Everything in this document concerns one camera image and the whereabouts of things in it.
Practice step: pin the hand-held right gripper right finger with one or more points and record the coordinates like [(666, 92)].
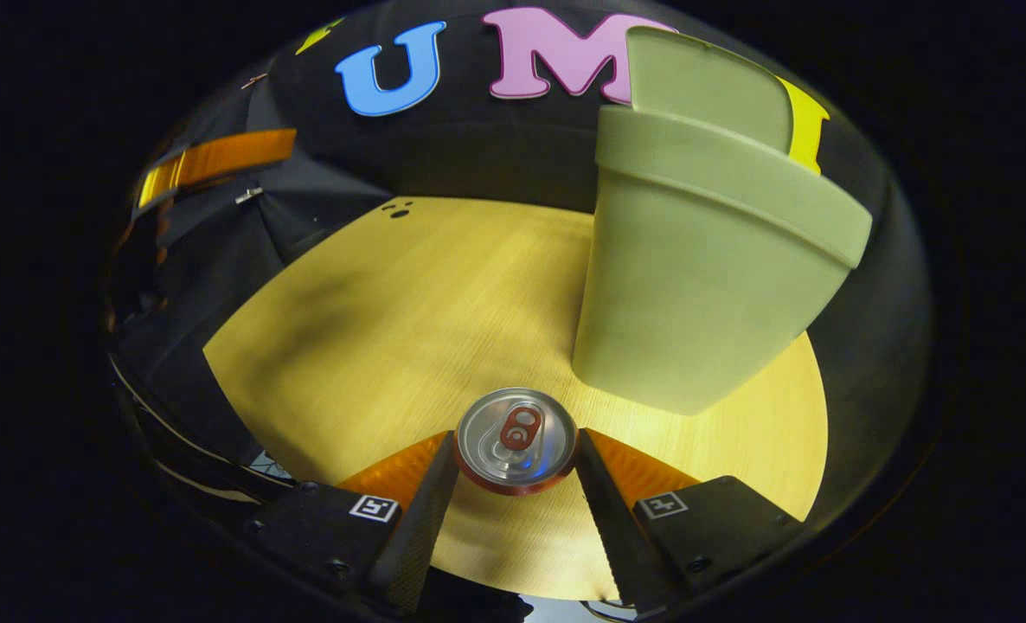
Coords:
[(617, 536)]

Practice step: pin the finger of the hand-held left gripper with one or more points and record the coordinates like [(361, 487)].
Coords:
[(219, 160)]

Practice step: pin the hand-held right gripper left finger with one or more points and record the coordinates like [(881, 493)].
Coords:
[(418, 528)]

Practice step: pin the red pop can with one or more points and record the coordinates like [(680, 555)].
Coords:
[(513, 433)]

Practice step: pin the light green desktop garbage bin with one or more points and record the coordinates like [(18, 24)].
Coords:
[(695, 260)]

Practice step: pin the wooden desktop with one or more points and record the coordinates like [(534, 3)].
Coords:
[(375, 329)]

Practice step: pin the white clip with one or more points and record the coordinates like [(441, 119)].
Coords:
[(249, 195)]

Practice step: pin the red clip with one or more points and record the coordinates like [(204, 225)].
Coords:
[(254, 81)]

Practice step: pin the black backdrop cloth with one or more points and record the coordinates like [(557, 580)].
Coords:
[(478, 147)]

